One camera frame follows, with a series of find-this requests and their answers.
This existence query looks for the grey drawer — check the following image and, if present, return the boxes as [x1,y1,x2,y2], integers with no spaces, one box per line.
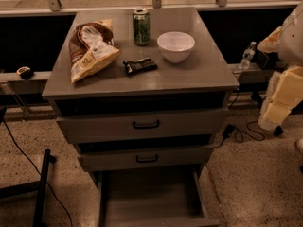
[57,108,228,144]
[96,166,220,227]
[78,145,214,172]

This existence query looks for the black snack packet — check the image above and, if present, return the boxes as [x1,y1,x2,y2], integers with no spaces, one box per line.
[123,58,158,76]

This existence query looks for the green soda can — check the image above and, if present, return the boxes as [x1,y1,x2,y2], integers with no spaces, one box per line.
[133,9,150,46]

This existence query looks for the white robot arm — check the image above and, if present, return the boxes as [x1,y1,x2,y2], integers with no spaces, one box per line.
[257,2,303,130]

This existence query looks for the bottom grey drawer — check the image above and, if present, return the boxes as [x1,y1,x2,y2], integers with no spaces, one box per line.
[96,166,220,227]

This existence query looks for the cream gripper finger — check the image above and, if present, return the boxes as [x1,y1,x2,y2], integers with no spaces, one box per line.
[258,103,291,131]

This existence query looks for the grey drawer cabinet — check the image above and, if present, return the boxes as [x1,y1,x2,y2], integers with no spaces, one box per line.
[41,7,240,227]

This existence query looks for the yellow black tape measure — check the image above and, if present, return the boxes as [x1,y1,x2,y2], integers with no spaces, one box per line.
[17,66,34,79]

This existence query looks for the middle grey drawer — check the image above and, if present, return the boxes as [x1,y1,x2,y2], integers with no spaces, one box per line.
[78,145,214,172]

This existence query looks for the brown and yellow chip bag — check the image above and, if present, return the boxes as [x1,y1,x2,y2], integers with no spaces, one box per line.
[68,19,120,83]

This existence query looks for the black floor cable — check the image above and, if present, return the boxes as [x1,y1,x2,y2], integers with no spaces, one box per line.
[0,106,74,227]

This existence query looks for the white bowl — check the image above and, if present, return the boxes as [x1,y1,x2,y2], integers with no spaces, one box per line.
[157,31,195,63]

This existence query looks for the black metal stand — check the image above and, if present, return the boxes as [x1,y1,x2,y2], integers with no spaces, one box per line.
[0,149,56,227]

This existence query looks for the small black box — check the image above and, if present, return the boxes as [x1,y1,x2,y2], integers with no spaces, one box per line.
[257,52,279,70]

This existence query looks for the top grey drawer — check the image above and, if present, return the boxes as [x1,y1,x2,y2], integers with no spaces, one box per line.
[57,108,228,144]

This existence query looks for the clear water bottle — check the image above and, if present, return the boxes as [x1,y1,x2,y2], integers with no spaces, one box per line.
[239,42,257,70]

